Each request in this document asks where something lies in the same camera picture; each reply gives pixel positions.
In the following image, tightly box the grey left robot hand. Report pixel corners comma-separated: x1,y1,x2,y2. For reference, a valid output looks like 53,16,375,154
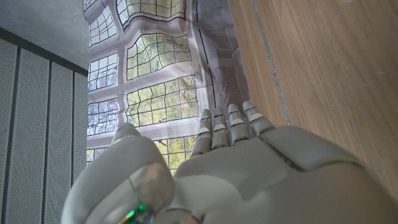
60,100,398,224

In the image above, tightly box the printed window backdrop cloth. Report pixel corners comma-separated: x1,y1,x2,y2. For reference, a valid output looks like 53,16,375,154
82,0,249,175

